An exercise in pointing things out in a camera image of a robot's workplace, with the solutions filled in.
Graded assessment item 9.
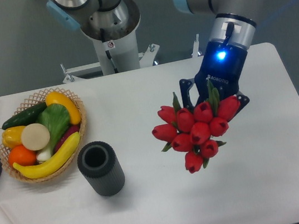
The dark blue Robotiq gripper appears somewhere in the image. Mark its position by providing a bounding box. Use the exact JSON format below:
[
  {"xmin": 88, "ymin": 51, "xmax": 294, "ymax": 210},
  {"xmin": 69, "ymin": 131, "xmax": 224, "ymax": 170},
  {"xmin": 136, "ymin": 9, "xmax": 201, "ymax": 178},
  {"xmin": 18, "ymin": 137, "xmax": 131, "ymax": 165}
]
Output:
[{"xmin": 179, "ymin": 41, "xmax": 250, "ymax": 115}]

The red tulip bouquet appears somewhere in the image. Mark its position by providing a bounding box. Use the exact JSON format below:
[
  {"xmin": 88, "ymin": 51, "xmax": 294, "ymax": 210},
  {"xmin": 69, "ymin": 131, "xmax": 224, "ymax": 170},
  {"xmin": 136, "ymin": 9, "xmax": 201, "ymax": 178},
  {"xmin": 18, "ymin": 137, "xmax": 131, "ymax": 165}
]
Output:
[{"xmin": 152, "ymin": 81, "xmax": 241, "ymax": 174}]

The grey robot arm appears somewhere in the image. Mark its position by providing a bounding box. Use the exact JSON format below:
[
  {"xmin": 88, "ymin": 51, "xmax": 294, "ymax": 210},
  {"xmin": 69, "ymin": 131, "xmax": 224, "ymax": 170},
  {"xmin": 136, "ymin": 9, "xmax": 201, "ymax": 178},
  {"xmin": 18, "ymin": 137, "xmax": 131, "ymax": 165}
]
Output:
[{"xmin": 173, "ymin": 0, "xmax": 264, "ymax": 121}]

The robot base with white pedestal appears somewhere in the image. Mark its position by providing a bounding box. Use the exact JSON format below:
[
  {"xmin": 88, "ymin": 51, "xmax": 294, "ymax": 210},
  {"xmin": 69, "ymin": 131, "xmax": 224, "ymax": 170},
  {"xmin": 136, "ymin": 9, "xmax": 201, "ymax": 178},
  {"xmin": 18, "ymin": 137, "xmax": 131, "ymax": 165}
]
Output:
[{"xmin": 46, "ymin": 0, "xmax": 141, "ymax": 75}]

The dark grey ribbed vase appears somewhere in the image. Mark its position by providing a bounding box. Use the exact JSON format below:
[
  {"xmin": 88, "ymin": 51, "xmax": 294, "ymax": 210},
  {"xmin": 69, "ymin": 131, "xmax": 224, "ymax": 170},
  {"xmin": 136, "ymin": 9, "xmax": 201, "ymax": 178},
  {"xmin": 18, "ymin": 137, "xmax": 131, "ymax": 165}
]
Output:
[{"xmin": 77, "ymin": 141, "xmax": 125, "ymax": 197}]

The purple red eggplant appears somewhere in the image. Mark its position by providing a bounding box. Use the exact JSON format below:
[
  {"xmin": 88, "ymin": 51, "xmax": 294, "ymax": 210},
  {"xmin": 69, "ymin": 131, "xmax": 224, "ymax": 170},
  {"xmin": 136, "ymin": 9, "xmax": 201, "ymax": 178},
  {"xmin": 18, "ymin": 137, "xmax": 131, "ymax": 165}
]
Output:
[{"xmin": 54, "ymin": 125, "xmax": 80, "ymax": 153}]

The yellow squash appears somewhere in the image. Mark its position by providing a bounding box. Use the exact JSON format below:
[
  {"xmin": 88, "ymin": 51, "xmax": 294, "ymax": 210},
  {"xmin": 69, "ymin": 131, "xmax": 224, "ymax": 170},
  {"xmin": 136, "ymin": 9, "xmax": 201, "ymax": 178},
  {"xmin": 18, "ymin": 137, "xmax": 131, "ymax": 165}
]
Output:
[{"xmin": 45, "ymin": 91, "xmax": 81, "ymax": 125}]

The green bok choy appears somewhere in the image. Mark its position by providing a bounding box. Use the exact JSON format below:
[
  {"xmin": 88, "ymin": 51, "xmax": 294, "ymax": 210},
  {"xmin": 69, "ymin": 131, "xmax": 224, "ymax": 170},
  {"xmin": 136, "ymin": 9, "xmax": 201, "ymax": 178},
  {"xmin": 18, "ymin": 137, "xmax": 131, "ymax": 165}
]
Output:
[{"xmin": 36, "ymin": 103, "xmax": 70, "ymax": 163}]

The yellow banana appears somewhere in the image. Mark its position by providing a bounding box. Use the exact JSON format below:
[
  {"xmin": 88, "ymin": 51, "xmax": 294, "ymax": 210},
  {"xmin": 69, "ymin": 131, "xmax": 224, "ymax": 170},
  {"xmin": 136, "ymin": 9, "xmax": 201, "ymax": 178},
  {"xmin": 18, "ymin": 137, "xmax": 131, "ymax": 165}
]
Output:
[{"xmin": 13, "ymin": 132, "xmax": 80, "ymax": 179}]

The beige round disc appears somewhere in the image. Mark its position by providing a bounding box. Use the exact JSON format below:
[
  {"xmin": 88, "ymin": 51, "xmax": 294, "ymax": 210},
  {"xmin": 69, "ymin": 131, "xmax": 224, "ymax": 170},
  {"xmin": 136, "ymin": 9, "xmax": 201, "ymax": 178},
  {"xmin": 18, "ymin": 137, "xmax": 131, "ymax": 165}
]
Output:
[{"xmin": 21, "ymin": 123, "xmax": 50, "ymax": 151}]

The green cucumber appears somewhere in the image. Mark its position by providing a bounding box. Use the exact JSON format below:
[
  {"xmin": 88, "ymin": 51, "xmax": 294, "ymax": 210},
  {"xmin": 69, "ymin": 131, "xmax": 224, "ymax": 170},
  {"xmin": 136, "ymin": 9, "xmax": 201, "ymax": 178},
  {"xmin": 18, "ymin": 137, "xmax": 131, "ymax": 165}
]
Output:
[{"xmin": 0, "ymin": 103, "xmax": 47, "ymax": 130}]

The orange fruit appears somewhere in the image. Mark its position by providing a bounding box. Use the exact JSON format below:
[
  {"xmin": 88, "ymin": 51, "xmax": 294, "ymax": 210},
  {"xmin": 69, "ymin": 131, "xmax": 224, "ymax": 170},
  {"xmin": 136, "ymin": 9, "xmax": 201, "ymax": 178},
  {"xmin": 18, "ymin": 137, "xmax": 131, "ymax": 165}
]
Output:
[{"xmin": 8, "ymin": 145, "xmax": 37, "ymax": 167}]

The yellow bell pepper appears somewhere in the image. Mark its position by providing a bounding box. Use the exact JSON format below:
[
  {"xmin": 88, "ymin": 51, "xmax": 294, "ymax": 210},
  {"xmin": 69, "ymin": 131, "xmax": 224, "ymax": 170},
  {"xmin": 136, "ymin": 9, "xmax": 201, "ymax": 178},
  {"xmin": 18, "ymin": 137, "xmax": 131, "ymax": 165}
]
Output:
[{"xmin": 2, "ymin": 125, "xmax": 26, "ymax": 149}]

